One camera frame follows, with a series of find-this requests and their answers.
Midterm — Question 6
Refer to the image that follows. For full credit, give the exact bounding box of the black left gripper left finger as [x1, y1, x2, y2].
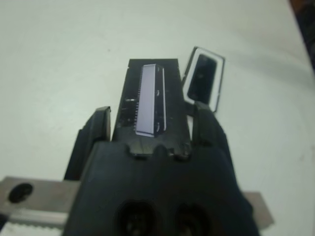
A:
[64, 106, 113, 180]

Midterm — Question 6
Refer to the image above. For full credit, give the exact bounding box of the black slim camera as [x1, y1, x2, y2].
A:
[187, 54, 220, 102]

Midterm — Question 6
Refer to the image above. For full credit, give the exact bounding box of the black box lid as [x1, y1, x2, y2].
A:
[112, 58, 192, 158]

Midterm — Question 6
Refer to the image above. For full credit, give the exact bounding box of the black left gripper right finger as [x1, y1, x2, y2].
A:
[192, 102, 230, 153]

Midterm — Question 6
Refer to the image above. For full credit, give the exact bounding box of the black box white insert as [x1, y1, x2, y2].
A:
[180, 46, 226, 114]

